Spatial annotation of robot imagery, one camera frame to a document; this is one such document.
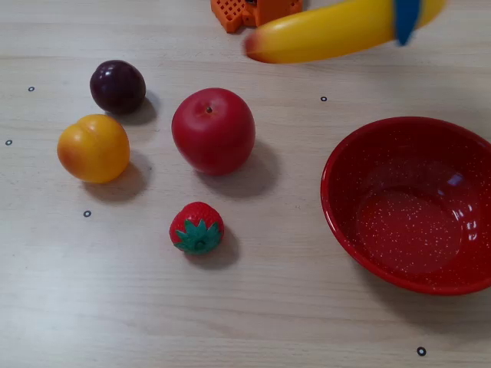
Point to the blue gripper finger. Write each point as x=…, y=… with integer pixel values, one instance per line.
x=406, y=19

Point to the yellow toy banana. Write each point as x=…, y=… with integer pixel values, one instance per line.
x=326, y=34

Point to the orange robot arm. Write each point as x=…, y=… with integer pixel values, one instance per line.
x=230, y=15

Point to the red speckled enamel bowl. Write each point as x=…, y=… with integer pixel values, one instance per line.
x=406, y=230

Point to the red toy apple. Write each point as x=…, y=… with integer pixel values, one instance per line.
x=213, y=134

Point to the red toy strawberry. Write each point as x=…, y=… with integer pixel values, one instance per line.
x=196, y=228

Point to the dark purple toy plum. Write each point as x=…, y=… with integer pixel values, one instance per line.
x=117, y=87

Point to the yellow orange toy peach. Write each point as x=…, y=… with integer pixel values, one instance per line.
x=93, y=148

